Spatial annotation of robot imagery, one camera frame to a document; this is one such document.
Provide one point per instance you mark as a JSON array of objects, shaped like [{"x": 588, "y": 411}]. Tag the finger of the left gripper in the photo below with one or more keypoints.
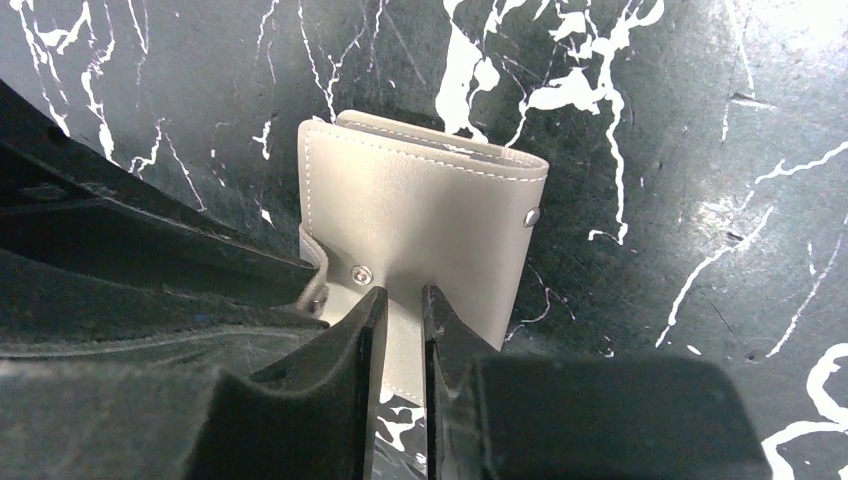
[
  {"x": 65, "y": 205},
  {"x": 51, "y": 315}
]

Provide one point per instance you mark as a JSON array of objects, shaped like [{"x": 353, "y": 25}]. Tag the silver metal card holder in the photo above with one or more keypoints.
[{"x": 388, "y": 204}]

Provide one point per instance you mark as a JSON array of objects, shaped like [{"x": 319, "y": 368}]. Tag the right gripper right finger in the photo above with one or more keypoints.
[{"x": 500, "y": 416}]

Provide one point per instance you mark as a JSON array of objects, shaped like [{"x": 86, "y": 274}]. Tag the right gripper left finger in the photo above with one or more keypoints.
[{"x": 308, "y": 415}]

